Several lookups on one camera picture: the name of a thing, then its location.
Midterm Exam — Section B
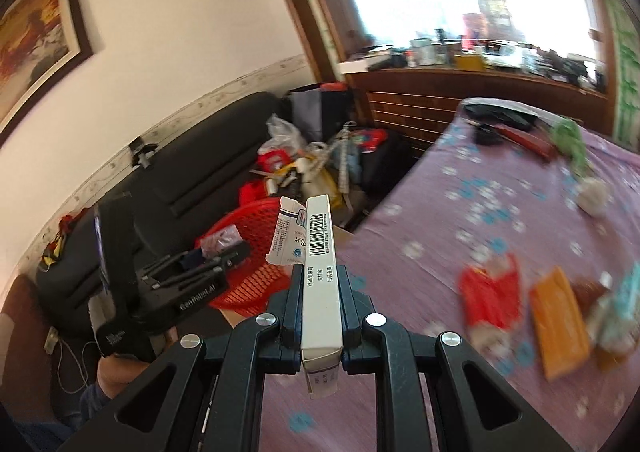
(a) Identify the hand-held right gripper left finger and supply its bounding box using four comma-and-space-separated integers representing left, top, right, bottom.
55, 263, 306, 452

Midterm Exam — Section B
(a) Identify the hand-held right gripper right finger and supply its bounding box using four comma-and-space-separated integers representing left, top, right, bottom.
335, 263, 576, 452

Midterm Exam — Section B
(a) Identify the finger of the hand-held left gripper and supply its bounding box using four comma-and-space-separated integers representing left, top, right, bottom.
155, 242, 252, 291
137, 252, 211, 283

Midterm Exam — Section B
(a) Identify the clear packet with dark contents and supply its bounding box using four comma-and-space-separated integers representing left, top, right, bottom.
197, 226, 242, 257

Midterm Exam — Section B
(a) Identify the red plastic basket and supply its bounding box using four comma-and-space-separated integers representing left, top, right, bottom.
195, 197, 301, 317

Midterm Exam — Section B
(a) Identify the white medicine box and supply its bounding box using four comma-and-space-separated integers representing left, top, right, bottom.
265, 194, 345, 395

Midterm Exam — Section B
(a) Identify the red and yellow cloth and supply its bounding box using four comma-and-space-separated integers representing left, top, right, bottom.
42, 213, 92, 273

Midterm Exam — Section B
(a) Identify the red and white packet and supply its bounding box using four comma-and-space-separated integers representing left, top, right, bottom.
257, 149, 289, 177

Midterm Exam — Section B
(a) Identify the black sofa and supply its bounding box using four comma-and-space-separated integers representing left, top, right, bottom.
35, 92, 301, 335

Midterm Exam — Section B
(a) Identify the black phone holder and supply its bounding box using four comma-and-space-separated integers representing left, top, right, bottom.
129, 139, 159, 169

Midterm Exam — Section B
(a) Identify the yellow bag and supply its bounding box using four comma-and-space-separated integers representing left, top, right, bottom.
300, 167, 347, 213

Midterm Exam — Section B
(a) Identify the white plastic bag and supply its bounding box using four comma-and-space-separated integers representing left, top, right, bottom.
257, 114, 307, 156

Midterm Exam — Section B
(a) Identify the purple floral blanket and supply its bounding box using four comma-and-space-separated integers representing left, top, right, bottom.
260, 99, 640, 452

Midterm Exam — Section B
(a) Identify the red snack packet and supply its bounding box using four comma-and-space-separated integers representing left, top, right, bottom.
459, 254, 523, 353

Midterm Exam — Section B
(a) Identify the grey shopping bag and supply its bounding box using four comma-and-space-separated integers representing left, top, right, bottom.
289, 84, 327, 143

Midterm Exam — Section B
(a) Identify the red toy pack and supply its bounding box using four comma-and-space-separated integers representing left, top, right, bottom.
357, 128, 389, 153

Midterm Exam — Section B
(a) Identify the orange packet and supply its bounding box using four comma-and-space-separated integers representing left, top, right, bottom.
530, 267, 592, 381

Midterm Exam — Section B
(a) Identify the small black box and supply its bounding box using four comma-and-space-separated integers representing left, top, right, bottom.
472, 124, 501, 146

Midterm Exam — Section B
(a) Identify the wooden window ledge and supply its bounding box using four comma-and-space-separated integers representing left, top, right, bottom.
337, 59, 617, 143

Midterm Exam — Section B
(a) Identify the long red box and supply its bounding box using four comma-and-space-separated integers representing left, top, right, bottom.
492, 124, 557, 161

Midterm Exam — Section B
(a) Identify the black plastic bag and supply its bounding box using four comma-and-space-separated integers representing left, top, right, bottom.
460, 99, 539, 129

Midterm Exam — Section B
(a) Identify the teal packet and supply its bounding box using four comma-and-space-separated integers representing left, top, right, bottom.
587, 262, 640, 353

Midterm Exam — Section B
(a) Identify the white crumpled tissue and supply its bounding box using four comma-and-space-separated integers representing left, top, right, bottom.
575, 177, 609, 217

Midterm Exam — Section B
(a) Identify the metal tin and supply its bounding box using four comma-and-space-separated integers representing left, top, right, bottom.
410, 39, 436, 66

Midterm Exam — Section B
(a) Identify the green plastic bag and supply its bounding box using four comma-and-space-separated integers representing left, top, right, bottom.
550, 117, 589, 177

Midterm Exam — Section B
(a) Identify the yellow box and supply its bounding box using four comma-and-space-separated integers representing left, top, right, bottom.
454, 53, 486, 72

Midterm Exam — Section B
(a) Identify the white charger cable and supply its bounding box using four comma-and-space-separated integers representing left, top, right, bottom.
45, 326, 97, 396

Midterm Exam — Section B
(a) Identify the framed wall picture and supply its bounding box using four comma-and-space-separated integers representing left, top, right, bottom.
0, 0, 94, 143

